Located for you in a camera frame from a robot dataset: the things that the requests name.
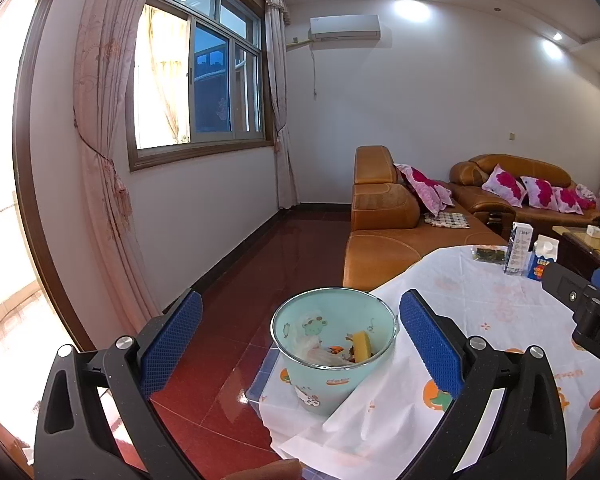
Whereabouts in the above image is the brown wooden door frame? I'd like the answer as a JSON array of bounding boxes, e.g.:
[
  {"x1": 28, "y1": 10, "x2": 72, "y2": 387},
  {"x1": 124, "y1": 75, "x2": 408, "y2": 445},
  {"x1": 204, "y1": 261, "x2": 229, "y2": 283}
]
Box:
[{"x1": 12, "y1": 0, "x2": 81, "y2": 351}]

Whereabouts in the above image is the grey white carton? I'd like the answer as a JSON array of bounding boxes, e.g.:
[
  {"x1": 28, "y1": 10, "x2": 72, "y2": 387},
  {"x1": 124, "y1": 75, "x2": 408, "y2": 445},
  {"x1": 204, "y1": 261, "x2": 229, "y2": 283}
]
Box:
[{"x1": 504, "y1": 221, "x2": 535, "y2": 276}]

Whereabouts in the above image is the pink floral pillow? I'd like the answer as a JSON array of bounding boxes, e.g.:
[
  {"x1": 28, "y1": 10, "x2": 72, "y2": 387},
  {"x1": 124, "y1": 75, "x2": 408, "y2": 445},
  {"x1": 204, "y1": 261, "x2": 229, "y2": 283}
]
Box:
[
  {"x1": 481, "y1": 164, "x2": 527, "y2": 208},
  {"x1": 394, "y1": 162, "x2": 456, "y2": 216},
  {"x1": 521, "y1": 176, "x2": 561, "y2": 213},
  {"x1": 575, "y1": 183, "x2": 600, "y2": 211},
  {"x1": 550, "y1": 186, "x2": 586, "y2": 215}
]

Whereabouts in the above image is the dark wooden coffee table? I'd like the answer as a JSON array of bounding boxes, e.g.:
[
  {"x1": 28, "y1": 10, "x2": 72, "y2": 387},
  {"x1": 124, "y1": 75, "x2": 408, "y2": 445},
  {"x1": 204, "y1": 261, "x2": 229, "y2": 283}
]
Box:
[{"x1": 552, "y1": 225, "x2": 600, "y2": 281}]

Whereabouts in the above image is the mint green plastic bin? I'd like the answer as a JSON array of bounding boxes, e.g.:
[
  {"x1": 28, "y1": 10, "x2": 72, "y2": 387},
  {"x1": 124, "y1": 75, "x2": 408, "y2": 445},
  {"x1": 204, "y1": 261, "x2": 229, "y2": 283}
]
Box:
[{"x1": 270, "y1": 287, "x2": 398, "y2": 417}]

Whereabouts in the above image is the blue white milk carton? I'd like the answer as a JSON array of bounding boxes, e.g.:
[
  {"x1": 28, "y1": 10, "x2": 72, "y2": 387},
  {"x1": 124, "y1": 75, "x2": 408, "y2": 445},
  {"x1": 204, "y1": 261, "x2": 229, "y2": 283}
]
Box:
[{"x1": 525, "y1": 237, "x2": 560, "y2": 281}]

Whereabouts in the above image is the person's left hand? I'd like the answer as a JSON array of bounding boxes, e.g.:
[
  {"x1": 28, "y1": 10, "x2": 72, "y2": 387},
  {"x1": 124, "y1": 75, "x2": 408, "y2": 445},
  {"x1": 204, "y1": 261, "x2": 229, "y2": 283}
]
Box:
[{"x1": 250, "y1": 457, "x2": 302, "y2": 480}]

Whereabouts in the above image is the yellow sponge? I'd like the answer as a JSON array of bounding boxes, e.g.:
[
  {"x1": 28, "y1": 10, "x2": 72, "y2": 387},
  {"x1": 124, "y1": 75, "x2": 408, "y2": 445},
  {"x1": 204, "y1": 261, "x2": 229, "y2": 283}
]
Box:
[{"x1": 352, "y1": 330, "x2": 376, "y2": 363}]

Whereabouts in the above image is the clear plastic bag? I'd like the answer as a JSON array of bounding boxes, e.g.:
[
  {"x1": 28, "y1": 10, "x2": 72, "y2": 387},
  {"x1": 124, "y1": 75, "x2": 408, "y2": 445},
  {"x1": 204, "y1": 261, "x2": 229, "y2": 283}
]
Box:
[{"x1": 300, "y1": 337, "x2": 351, "y2": 365}]

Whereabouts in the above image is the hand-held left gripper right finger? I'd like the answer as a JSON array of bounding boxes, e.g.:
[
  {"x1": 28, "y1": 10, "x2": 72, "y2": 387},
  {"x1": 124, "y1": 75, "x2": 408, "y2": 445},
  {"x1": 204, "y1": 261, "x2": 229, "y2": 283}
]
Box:
[{"x1": 399, "y1": 288, "x2": 568, "y2": 480}]

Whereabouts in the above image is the brown leather chaise sofa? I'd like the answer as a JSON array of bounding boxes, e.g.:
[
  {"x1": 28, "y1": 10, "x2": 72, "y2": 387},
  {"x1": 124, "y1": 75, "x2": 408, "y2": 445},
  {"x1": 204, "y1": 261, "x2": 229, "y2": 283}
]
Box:
[{"x1": 342, "y1": 145, "x2": 508, "y2": 293}]

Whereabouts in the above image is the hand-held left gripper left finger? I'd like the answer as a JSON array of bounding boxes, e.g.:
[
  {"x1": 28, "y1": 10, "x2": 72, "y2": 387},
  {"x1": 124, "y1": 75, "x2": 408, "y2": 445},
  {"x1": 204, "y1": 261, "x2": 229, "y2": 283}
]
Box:
[{"x1": 32, "y1": 289, "x2": 204, "y2": 480}]

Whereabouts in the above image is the white air conditioner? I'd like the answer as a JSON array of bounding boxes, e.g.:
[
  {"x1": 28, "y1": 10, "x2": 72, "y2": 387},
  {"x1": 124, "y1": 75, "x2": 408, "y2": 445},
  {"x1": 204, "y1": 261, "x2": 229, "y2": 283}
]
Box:
[{"x1": 308, "y1": 15, "x2": 382, "y2": 41}]

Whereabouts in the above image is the white orange-print tablecloth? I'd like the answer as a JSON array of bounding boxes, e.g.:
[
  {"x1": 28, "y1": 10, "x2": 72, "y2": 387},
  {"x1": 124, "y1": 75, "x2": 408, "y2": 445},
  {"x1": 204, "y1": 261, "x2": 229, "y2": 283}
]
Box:
[{"x1": 257, "y1": 245, "x2": 600, "y2": 480}]

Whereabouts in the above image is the checkered cloth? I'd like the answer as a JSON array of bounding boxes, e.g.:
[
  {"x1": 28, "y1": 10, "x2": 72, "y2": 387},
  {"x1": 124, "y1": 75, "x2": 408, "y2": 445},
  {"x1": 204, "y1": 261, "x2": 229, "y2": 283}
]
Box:
[{"x1": 424, "y1": 211, "x2": 472, "y2": 230}]

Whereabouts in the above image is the pink curtain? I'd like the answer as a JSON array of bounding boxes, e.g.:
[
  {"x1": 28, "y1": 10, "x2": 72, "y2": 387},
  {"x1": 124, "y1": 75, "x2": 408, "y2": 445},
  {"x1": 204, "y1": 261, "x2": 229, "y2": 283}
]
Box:
[
  {"x1": 262, "y1": 2, "x2": 301, "y2": 211},
  {"x1": 72, "y1": 0, "x2": 163, "y2": 321}
]

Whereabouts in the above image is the brown framed window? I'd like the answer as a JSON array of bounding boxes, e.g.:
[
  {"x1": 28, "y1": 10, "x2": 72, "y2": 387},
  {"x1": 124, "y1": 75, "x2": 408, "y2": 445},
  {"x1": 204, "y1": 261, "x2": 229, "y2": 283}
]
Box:
[{"x1": 127, "y1": 0, "x2": 281, "y2": 173}]

